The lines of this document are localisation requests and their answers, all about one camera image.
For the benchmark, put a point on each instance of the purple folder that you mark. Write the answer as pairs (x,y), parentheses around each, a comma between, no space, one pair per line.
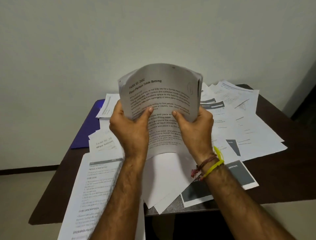
(86,128)

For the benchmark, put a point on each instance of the person's right forearm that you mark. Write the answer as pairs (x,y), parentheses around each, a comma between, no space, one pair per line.
(237,202)

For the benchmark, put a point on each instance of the person's right thumb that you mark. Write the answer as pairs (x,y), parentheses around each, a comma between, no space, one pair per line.
(179,119)

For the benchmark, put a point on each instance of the person's right hand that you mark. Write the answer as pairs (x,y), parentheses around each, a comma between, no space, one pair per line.
(197,133)

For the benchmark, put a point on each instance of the person's left thumb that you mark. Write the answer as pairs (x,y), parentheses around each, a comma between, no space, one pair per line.
(145,115)

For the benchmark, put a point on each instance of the yellow wrist band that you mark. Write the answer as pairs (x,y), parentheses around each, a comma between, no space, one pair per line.
(214,166)

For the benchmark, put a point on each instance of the person's left forearm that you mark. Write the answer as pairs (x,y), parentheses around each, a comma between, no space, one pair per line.
(121,197)

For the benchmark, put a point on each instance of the pile of scattered white documents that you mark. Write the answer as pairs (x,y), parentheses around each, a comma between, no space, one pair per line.
(246,123)

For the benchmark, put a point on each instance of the curled printed paper sheaf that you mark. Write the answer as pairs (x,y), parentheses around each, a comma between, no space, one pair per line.
(160,94)

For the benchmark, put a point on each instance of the person's left hand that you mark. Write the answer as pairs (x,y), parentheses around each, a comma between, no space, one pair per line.
(128,133)

